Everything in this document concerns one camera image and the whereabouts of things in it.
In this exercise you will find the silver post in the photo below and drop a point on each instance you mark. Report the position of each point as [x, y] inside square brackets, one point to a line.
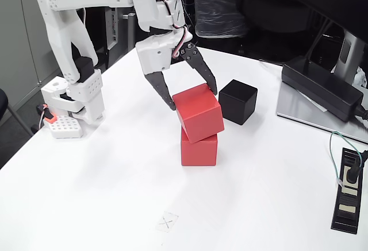
[130, 32]

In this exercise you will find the black power strip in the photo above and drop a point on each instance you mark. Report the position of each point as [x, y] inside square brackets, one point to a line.
[346, 210]

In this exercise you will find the plastic-wrapped black equipment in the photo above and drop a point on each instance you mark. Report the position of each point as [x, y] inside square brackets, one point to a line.
[218, 9]

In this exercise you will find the white perforated table clamp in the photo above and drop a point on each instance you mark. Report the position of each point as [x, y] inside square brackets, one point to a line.
[66, 127]

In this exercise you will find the clear tape with X mark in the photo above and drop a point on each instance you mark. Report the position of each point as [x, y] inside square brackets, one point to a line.
[167, 222]

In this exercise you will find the black office chair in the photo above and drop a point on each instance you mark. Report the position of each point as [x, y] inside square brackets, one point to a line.
[3, 104]

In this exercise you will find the black power plug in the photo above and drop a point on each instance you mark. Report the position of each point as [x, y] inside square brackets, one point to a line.
[352, 175]

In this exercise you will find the white plastic bag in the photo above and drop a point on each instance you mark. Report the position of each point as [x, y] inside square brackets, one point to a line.
[360, 77]

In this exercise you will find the black block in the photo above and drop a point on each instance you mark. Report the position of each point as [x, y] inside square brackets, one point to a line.
[238, 103]

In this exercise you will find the silver monitor stand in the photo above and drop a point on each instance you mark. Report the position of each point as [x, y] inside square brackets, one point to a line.
[304, 110]

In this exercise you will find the grey computer tower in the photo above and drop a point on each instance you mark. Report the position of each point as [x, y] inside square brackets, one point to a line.
[113, 32]

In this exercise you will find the red block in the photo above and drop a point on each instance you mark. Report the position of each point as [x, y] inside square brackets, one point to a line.
[201, 116]
[198, 153]

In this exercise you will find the black power adapter brick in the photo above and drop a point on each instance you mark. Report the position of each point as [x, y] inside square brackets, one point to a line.
[319, 87]

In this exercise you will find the white paper sheet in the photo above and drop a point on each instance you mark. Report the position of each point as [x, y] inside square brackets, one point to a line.
[314, 103]

